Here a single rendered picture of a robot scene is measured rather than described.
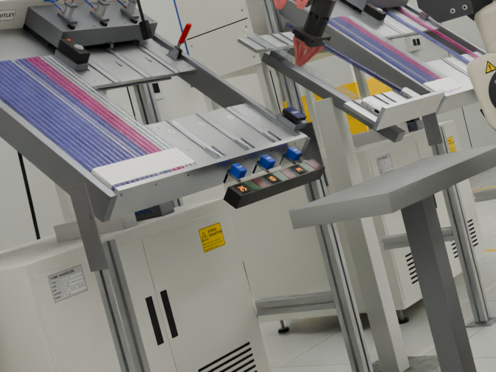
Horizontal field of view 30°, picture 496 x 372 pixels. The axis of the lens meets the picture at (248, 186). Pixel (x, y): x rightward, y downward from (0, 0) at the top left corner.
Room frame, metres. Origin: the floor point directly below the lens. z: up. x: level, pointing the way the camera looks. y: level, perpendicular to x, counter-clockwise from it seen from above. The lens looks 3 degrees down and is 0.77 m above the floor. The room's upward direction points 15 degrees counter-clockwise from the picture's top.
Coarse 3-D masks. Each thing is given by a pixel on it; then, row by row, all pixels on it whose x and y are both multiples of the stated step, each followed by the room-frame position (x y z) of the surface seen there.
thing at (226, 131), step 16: (208, 112) 2.28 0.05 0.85; (224, 112) 2.31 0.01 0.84; (240, 112) 2.34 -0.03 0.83; (256, 112) 2.37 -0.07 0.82; (160, 128) 2.12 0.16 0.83; (176, 128) 2.14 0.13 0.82; (192, 128) 2.17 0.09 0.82; (208, 128) 2.20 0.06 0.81; (224, 128) 2.23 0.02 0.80; (240, 128) 2.26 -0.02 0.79; (256, 128) 2.29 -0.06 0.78; (272, 128) 2.32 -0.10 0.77; (176, 144) 2.08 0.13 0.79; (192, 144) 2.11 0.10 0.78; (208, 144) 2.13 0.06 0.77; (224, 144) 2.16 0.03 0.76; (240, 144) 2.17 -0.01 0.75; (256, 144) 2.21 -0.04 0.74; (208, 160) 2.06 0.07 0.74
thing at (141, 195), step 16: (272, 144) 2.19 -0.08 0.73; (288, 144) 2.24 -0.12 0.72; (224, 160) 2.04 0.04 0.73; (240, 160) 2.10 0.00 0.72; (256, 160) 2.16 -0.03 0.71; (288, 160) 2.29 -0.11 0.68; (160, 176) 1.89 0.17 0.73; (176, 176) 1.92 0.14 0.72; (192, 176) 1.97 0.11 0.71; (208, 176) 2.03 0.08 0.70; (224, 176) 2.08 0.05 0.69; (128, 192) 1.82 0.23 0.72; (144, 192) 1.86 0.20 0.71; (160, 192) 1.91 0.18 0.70; (176, 192) 1.96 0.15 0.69; (192, 192) 2.01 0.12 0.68; (128, 208) 1.85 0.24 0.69; (144, 208) 1.89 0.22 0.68
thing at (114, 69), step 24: (0, 48) 2.20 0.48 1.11; (24, 48) 2.25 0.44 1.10; (48, 48) 2.29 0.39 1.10; (96, 48) 2.39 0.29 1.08; (120, 48) 2.44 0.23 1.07; (144, 48) 2.49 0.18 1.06; (96, 72) 2.26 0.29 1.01; (120, 72) 2.31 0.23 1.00; (144, 72) 2.36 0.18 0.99; (168, 72) 2.41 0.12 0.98; (192, 72) 2.48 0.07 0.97
